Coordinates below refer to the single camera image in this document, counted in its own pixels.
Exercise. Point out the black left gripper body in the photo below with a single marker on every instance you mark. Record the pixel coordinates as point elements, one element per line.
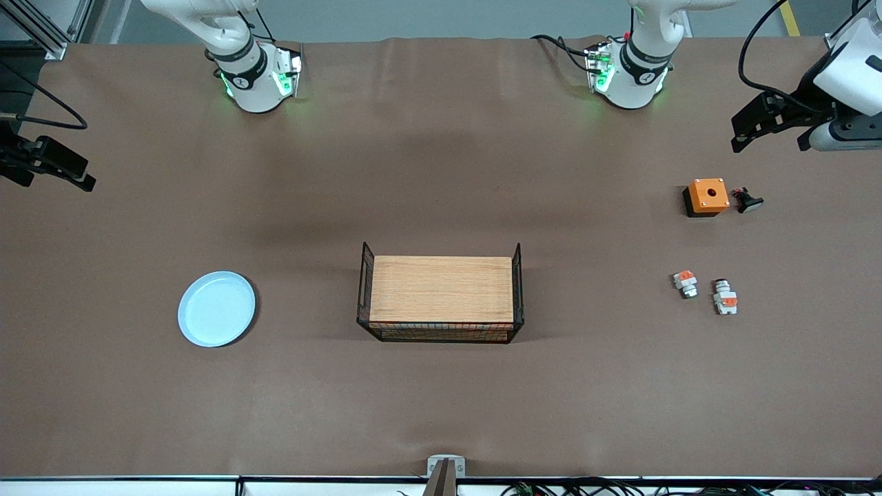
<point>807,97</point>

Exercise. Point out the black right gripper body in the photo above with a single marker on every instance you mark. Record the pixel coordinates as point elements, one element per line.
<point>12,153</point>

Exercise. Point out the white orange block red cap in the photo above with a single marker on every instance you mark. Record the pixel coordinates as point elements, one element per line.
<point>724,299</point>

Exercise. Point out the light blue round plate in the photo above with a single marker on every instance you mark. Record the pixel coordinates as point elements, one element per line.
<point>217,308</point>

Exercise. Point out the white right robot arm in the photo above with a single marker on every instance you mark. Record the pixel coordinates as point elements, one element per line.
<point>242,72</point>

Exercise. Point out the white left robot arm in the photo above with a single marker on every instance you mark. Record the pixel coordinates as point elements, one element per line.
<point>637,72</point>

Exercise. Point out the black pushbutton head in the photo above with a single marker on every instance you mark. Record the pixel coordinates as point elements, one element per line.
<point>750,202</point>

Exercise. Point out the white orange contact block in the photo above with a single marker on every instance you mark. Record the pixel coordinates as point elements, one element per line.
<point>685,283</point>

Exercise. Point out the wooden board in basket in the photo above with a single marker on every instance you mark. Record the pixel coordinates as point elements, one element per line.
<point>441,289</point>

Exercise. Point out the orange button enclosure box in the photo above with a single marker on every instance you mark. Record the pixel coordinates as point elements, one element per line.
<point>708,195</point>

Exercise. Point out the aluminium frame profile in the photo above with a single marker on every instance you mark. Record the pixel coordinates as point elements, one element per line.
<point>48,31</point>
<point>842,31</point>

